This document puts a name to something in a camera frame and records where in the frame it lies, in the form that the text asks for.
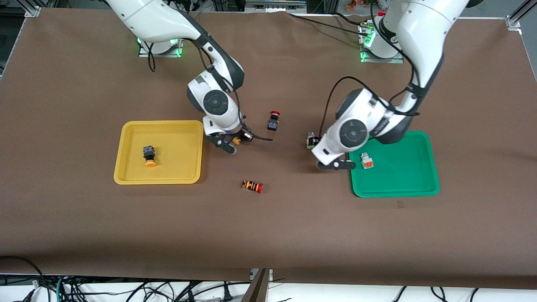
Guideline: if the metal table leg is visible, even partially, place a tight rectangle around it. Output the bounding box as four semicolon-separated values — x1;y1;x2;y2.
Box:
241;268;274;302

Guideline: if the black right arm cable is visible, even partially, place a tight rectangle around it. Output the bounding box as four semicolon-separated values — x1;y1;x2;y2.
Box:
147;42;274;141

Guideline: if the bundle of floor cables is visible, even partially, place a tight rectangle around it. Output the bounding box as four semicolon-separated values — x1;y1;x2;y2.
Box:
0;256;235;302

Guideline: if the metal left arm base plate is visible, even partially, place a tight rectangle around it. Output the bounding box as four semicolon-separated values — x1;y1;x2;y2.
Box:
359;22;405;64

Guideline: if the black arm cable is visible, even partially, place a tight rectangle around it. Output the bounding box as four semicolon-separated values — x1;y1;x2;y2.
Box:
319;76;420;139
147;42;274;141

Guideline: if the yellow plastic tray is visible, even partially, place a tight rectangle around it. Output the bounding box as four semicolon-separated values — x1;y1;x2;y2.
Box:
114;120;204;185

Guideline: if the black cable to base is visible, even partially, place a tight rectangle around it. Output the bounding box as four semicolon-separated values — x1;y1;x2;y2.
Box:
288;12;366;35

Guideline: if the red push button orange body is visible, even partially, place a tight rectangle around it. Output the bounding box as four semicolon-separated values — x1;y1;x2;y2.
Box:
241;179;264;194

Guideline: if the brown table cover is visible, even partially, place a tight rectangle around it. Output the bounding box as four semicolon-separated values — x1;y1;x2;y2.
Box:
0;8;537;290

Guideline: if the green plastic tray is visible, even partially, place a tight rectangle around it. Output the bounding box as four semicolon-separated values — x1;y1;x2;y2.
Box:
347;131;441;198

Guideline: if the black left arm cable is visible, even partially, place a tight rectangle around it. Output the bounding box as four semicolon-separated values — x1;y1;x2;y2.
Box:
319;76;420;139

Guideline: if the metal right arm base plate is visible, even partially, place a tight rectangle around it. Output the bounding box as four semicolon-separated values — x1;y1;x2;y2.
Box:
138;37;184;58

